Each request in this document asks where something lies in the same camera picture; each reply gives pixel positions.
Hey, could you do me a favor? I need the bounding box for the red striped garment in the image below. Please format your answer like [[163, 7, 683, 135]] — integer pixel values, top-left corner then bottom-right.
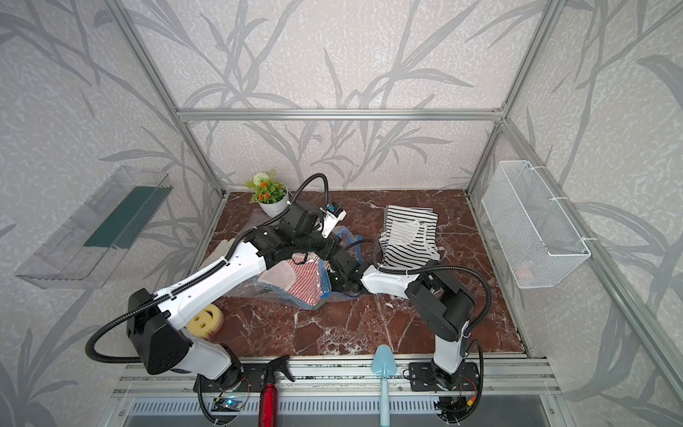
[[257, 254, 332, 310]]

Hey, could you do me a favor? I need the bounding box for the black striped garment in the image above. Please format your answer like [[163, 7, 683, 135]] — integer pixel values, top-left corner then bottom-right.
[[379, 205, 440, 270]]

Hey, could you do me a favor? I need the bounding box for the clear vacuum bag blue zipper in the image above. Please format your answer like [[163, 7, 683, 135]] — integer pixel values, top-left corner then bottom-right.
[[225, 253, 361, 311]]

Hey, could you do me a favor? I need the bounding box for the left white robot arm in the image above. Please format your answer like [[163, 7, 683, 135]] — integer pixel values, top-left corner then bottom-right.
[[85, 202, 346, 379]]

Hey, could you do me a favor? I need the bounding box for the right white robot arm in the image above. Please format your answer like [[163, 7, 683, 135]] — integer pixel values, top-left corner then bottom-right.
[[318, 243, 492, 375]]

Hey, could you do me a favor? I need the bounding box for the white pot with plant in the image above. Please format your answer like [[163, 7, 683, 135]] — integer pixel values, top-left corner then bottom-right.
[[245, 169, 289, 218]]

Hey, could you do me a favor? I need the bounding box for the light blue garden trowel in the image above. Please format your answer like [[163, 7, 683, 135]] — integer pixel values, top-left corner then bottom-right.
[[371, 344, 398, 427]]

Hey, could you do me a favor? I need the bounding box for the yellow smiley sponge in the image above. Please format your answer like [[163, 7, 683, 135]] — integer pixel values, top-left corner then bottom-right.
[[186, 304, 224, 340]]

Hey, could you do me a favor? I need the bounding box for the red spray bottle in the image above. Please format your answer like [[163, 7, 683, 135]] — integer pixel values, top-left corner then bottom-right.
[[258, 355, 295, 427]]

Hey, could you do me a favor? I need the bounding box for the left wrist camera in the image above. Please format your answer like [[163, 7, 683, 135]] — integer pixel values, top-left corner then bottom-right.
[[321, 202, 347, 238]]

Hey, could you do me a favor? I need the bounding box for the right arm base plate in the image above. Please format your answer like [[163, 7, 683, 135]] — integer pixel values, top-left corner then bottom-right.
[[408, 362, 481, 392]]

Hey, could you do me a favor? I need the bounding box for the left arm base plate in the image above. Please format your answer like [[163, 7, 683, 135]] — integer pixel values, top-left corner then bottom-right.
[[192, 363, 266, 394]]

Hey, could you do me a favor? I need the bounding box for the aluminium cage frame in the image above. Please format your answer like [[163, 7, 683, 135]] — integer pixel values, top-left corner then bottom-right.
[[95, 0, 683, 427]]

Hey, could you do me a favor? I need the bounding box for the white wire wall basket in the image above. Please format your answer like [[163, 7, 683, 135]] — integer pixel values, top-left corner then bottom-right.
[[482, 160, 592, 289]]

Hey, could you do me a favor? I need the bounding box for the clear plastic wall shelf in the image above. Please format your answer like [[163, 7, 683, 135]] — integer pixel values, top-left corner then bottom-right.
[[15, 167, 173, 289]]

